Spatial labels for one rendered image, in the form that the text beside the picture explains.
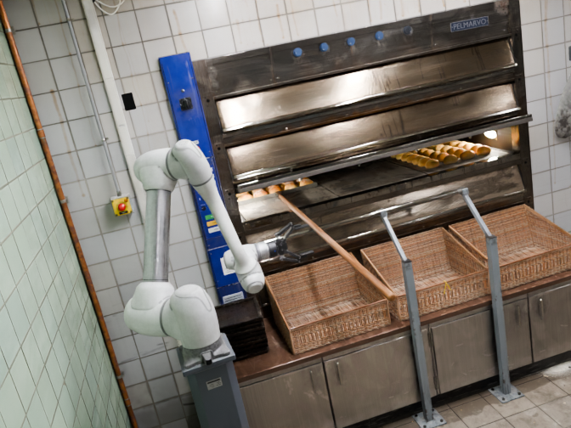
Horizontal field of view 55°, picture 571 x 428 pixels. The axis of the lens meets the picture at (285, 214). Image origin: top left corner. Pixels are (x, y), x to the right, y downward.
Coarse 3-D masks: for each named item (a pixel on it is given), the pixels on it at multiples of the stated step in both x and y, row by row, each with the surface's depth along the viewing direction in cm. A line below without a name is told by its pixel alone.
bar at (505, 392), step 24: (456, 192) 294; (360, 216) 284; (384, 216) 286; (264, 240) 276; (408, 264) 271; (408, 288) 274; (504, 336) 296; (504, 360) 299; (504, 384) 303; (432, 408) 306
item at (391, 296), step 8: (288, 200) 327; (296, 208) 308; (304, 216) 291; (312, 224) 275; (320, 232) 262; (328, 240) 249; (336, 248) 238; (344, 256) 228; (352, 256) 225; (352, 264) 219; (360, 264) 215; (360, 272) 210; (368, 272) 207; (368, 280) 203; (376, 280) 198; (376, 288) 195; (384, 288) 191; (392, 296) 186
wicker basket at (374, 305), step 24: (312, 264) 320; (336, 264) 324; (312, 288) 320; (336, 288) 323; (360, 288) 324; (288, 312) 317; (312, 312) 319; (336, 312) 313; (360, 312) 283; (384, 312) 287; (288, 336) 281; (312, 336) 279; (336, 336) 283
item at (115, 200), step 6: (114, 198) 283; (120, 198) 283; (126, 198) 283; (114, 204) 282; (126, 204) 284; (132, 204) 288; (114, 210) 283; (126, 210) 284; (132, 210) 285; (120, 216) 285
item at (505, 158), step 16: (480, 160) 341; (496, 160) 338; (512, 160) 341; (432, 176) 330; (448, 176) 333; (368, 192) 323; (384, 192) 325; (304, 208) 316; (320, 208) 318; (256, 224) 311
